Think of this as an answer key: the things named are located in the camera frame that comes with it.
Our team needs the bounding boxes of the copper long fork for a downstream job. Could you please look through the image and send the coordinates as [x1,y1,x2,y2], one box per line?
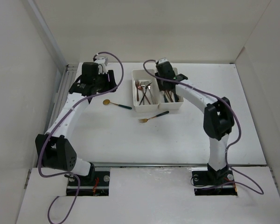
[138,81,151,105]

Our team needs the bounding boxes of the left white plastic bin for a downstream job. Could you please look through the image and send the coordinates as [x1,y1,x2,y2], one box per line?
[132,70,160,113]

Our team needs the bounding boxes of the right white plastic bin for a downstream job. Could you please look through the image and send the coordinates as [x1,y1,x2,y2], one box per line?
[156,79,184,111]

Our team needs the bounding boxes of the copper small fork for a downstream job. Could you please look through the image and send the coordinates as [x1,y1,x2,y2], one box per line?
[135,80,140,102]

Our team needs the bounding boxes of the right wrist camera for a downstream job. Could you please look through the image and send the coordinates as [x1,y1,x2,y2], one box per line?
[156,58,168,64]

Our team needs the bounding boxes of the slim silver fork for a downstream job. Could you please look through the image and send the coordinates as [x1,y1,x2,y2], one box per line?
[141,81,147,105]

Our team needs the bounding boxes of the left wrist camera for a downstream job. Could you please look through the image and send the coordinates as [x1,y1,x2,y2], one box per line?
[93,56,108,72]

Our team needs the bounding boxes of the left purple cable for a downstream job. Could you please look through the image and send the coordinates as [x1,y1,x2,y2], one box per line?
[37,51,125,224]

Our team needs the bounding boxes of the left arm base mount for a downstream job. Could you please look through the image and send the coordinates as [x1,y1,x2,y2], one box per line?
[64,163,111,196]

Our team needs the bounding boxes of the gold fork black handle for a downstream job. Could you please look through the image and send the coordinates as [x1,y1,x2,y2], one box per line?
[138,111,169,124]

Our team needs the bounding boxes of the white plastic bin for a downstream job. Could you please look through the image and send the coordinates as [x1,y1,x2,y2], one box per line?
[156,79,184,111]
[132,70,160,113]

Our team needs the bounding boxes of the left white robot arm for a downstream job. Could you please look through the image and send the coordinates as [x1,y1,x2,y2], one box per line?
[35,57,116,185]

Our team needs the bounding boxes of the brown copper spoon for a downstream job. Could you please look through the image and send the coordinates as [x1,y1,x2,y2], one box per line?
[164,91,173,102]

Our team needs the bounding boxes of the silver fork black handle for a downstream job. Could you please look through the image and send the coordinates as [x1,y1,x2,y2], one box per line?
[139,83,151,105]

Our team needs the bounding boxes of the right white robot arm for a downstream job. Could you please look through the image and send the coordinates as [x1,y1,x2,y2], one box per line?
[155,58,234,184]

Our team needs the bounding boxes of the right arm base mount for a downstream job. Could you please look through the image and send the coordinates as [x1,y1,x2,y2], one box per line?
[191,165,238,196]

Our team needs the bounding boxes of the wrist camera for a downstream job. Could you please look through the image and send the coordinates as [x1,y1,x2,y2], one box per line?
[156,58,168,64]
[93,56,108,72]

